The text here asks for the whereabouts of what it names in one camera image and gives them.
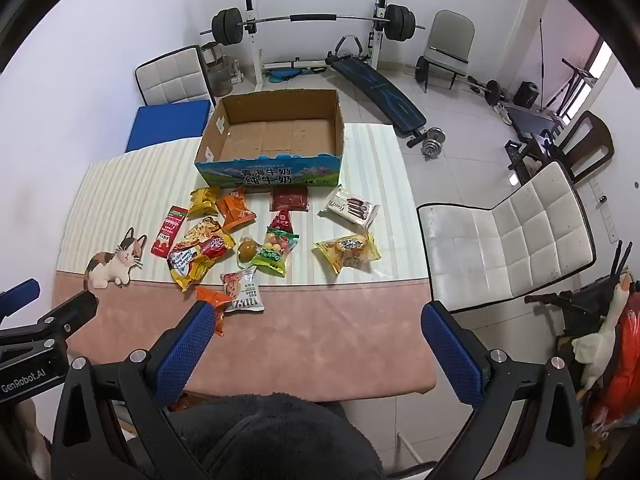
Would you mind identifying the grey chair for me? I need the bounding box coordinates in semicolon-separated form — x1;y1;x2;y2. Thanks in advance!
415;10;476;93

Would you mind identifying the green candy packet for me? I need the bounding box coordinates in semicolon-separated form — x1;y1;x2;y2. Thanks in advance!
250;227;301;278

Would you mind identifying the yellow silver snack packet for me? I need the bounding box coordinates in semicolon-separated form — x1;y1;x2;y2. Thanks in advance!
166;246;213;293

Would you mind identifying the black speaker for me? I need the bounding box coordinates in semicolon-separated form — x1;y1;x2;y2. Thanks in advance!
517;81;541;108

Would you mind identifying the person's dark fleece clothing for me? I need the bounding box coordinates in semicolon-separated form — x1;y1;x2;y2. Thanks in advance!
167;392;388;480

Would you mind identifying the blue cushion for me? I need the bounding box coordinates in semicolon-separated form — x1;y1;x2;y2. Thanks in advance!
125;100;213;153

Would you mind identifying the person's left forearm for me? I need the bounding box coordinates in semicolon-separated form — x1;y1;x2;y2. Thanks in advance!
14;399;53;480

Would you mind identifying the long barbell with black plates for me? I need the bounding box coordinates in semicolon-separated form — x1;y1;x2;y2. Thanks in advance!
200;4;427;46

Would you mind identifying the black metal stand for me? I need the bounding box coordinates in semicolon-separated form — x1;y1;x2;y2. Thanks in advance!
542;57;598;116

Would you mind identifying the white padded chair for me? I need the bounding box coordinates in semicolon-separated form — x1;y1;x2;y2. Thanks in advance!
416;160;597;313
134;46;217;107

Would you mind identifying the long red sachet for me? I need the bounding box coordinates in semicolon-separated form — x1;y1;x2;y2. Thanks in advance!
151;205;189;259

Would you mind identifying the small orange snack packet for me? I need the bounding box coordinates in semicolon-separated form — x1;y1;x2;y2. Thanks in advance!
195;286;232;336

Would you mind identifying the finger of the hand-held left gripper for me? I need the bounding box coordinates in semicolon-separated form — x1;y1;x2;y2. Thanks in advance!
0;290;100;357
0;278;41;322

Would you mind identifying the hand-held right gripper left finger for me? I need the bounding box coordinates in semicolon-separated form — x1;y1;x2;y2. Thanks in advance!
51;301;217;480

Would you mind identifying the white goose plush toy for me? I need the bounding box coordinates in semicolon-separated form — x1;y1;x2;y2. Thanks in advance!
571;272;633;391

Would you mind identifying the short black barbell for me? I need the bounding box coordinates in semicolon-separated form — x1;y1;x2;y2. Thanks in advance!
467;77;506;106

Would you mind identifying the striped pink tablecloth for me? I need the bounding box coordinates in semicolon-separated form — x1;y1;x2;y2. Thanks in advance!
56;122;438;403

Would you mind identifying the yellow bread packet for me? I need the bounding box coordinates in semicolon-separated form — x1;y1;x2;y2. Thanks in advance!
313;232;381;275

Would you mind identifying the orange bag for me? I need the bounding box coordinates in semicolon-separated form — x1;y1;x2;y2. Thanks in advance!
590;292;640;426

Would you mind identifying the black folding frame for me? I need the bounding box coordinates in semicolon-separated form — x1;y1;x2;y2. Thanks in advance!
525;240;636;351

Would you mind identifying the white snack packet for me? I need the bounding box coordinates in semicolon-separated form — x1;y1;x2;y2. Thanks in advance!
221;266;265;314

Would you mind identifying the red triangular snack packet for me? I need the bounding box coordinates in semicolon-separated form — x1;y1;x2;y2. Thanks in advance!
265;209;296;235

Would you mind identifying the orange printed snack packet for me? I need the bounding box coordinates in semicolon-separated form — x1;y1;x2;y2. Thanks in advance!
182;216;237;261

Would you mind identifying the white weight rack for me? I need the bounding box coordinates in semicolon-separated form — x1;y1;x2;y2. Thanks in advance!
240;0;396;86

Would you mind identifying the black sit-up bench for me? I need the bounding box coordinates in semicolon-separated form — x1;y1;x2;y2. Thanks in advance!
325;35;428;136

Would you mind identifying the printed cardboard box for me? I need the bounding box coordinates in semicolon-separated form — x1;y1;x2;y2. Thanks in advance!
194;89;347;193

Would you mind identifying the braised egg packet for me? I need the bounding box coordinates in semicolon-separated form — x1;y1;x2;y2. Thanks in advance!
236;234;261;266

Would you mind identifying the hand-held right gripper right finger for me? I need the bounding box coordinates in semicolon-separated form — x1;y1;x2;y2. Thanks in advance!
420;301;587;480

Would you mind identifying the dark red snack packet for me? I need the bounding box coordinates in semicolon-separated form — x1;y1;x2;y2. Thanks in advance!
270;186;310;212

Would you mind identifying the white cookie packet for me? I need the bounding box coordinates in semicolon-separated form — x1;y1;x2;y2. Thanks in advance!
320;185;381;226

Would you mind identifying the brown wooden chair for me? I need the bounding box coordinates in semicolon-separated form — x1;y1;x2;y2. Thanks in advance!
555;110;615;186

